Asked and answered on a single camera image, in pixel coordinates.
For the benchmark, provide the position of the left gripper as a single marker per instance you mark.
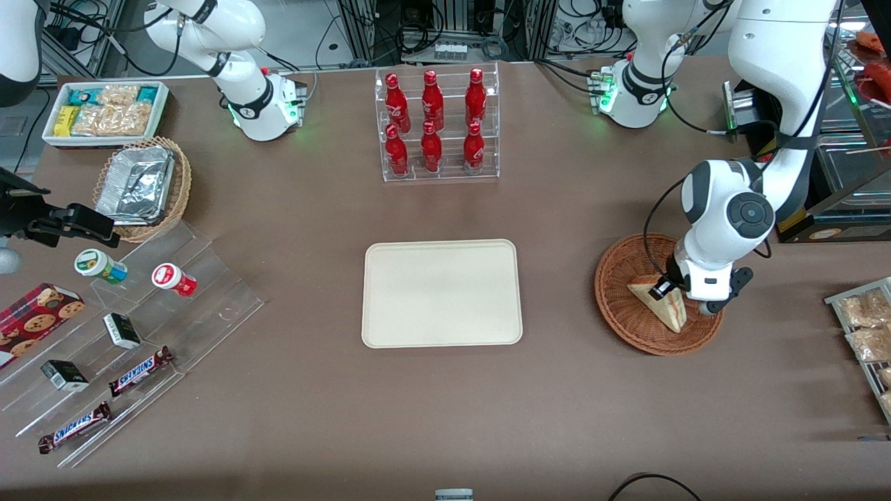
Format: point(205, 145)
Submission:
point(672, 276)

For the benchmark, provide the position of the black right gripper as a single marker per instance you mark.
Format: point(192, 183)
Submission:
point(15, 214)

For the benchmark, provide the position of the triangular sandwich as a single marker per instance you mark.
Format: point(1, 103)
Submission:
point(668, 313)

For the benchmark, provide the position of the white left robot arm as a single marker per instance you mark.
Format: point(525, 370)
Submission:
point(786, 49)

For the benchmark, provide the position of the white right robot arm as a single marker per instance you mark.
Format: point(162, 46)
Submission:
point(250, 90)

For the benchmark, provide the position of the brown round wicker basket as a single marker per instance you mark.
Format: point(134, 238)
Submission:
point(626, 320)

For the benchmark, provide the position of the aluminium foil tray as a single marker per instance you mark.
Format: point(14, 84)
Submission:
point(136, 184)

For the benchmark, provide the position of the tan wicker basket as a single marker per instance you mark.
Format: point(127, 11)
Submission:
point(179, 188)

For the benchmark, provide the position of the tray of packaged snacks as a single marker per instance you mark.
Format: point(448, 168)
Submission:
point(835, 300)

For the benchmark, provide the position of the beige rectangular tray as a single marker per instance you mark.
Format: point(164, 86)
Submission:
point(441, 293)

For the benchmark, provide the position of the green lid snack cup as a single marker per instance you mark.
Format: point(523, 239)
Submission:
point(94, 263)

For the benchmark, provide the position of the white rectangular snack bin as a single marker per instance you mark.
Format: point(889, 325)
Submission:
point(104, 142)

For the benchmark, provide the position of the red lid snack cup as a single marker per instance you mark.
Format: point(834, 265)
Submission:
point(170, 277)

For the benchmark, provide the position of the clear rice cracker bag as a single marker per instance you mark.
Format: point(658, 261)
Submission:
point(118, 94)
point(133, 118)
point(94, 121)

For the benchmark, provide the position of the yellow snack pack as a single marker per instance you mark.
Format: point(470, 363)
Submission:
point(66, 121)

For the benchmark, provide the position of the red cookie box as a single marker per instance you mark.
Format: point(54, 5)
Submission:
point(35, 323)

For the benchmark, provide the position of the small black box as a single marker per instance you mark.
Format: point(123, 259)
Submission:
point(122, 330)
point(64, 376)

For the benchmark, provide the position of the teal snack pack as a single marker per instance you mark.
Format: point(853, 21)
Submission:
point(82, 96)
point(147, 94)

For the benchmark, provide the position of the clear acrylic stepped display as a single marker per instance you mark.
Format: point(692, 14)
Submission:
point(209, 306)

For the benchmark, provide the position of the brown snickers bar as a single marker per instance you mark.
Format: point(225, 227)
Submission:
point(73, 428)
point(139, 372)

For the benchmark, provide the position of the silver box with green light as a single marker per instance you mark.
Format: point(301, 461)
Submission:
point(738, 108)

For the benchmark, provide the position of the clear snack bag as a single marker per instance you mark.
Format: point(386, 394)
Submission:
point(870, 344)
point(866, 309)
point(887, 403)
point(886, 378)

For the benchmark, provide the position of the black food warmer machine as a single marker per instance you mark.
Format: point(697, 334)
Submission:
point(863, 224)

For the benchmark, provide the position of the red cola bottle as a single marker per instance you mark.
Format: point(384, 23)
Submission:
point(396, 153)
point(474, 147)
point(432, 101)
point(431, 149)
point(396, 104)
point(476, 97)

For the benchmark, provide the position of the clear acrylic bottle rack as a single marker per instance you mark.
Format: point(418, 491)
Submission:
point(449, 177)

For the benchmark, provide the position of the small grey device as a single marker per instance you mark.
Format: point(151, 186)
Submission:
point(454, 495)

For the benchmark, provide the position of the red sausage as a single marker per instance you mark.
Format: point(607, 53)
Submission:
point(878, 75)

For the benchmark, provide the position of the white power strip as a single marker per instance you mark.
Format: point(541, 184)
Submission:
point(450, 51)

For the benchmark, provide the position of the orange sausage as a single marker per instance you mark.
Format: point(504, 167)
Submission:
point(873, 40)

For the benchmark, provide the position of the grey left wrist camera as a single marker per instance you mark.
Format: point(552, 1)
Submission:
point(724, 296)

